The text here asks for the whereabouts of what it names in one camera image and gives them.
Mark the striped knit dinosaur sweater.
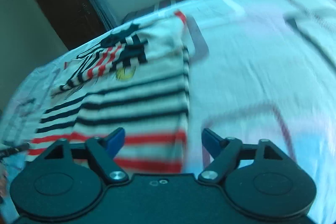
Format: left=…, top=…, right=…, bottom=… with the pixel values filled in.
left=27, top=11, right=189, bottom=173

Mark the person's hand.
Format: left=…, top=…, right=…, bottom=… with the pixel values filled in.
left=0, top=165, right=8, bottom=197

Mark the white patterned bed sheet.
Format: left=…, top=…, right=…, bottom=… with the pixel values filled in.
left=1, top=0, right=335, bottom=223

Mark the striped folded blanket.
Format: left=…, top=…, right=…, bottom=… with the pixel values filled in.
left=122, top=0, right=186, bottom=24

